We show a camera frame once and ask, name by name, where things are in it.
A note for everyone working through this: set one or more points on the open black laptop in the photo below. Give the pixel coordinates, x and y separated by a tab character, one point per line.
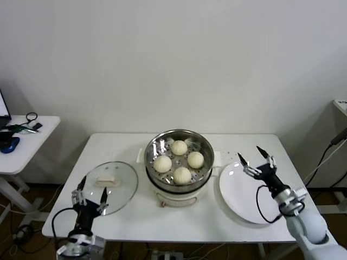
3	105

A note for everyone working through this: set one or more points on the white table leg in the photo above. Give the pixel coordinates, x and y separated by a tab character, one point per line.
261	252
102	252

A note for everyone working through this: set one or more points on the white side table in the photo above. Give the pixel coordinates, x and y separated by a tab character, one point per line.
35	146

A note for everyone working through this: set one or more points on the white cabinet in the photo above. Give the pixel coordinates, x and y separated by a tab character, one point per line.
340	107

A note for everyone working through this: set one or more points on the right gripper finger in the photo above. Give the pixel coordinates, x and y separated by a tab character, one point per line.
242	159
262	151

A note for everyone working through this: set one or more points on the white electric cooker pot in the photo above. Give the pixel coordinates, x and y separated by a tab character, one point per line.
176	201

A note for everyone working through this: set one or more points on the small black device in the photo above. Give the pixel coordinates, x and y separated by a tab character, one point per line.
37	126

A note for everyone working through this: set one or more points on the round white plate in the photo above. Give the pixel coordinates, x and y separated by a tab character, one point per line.
238	195

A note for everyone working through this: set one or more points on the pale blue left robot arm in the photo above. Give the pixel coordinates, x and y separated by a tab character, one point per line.
78	243

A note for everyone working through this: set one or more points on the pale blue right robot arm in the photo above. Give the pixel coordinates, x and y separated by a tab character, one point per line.
309	224

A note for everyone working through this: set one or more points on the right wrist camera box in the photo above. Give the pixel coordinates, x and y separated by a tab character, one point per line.
301	191

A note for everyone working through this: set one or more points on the round glass pot lid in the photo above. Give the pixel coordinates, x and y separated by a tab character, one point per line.
124	178

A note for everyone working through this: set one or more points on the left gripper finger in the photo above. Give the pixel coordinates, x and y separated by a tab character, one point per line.
82	184
104	196

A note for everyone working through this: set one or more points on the perforated steel steamer basket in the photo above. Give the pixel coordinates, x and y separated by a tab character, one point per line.
154	146

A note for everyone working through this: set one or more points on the white steamed baozi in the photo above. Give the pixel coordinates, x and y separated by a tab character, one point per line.
162	164
179	147
182	175
195	159

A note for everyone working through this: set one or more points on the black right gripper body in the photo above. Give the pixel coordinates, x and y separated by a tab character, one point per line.
269	177

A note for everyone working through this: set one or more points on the grey floor power strip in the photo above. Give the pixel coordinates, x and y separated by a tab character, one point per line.
168	256

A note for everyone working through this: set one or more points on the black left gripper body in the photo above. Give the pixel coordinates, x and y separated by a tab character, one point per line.
85	216

